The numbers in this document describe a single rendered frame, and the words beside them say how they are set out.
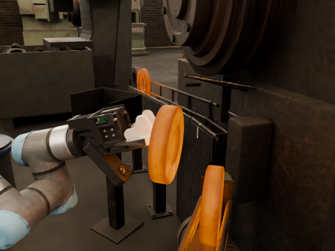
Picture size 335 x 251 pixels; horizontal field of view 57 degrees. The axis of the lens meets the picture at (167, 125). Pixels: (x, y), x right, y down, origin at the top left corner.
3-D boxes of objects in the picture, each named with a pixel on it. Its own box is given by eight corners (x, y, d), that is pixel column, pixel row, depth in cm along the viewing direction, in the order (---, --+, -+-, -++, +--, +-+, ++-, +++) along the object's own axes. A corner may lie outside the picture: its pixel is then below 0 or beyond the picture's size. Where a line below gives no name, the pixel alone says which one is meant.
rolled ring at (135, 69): (136, 67, 196) (142, 67, 197) (130, 66, 213) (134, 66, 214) (138, 96, 200) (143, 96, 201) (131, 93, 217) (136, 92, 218)
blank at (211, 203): (218, 243, 67) (203, 241, 68) (225, 172, 72) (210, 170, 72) (215, 250, 53) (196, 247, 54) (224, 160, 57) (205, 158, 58)
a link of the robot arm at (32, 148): (39, 161, 77) (26, 129, 74) (77, 155, 73) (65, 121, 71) (16, 176, 69) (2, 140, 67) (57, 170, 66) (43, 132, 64)
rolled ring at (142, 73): (142, 105, 191) (147, 104, 192) (147, 83, 177) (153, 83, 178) (135, 83, 201) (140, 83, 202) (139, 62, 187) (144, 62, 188)
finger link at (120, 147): (141, 141, 58) (100, 148, 61) (143, 149, 58) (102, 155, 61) (149, 132, 62) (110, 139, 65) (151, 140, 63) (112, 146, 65)
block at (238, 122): (252, 186, 97) (259, 112, 89) (268, 199, 90) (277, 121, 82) (222, 192, 94) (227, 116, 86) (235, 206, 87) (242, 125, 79)
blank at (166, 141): (186, 100, 67) (171, 98, 67) (168, 115, 52) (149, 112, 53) (181, 167, 71) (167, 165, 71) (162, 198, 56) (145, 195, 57)
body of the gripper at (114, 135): (112, 113, 58) (59, 124, 62) (125, 155, 61) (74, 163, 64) (127, 102, 65) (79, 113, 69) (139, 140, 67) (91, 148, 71)
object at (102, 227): (111, 207, 183) (102, 86, 159) (145, 224, 168) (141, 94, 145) (83, 225, 168) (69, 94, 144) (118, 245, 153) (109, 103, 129)
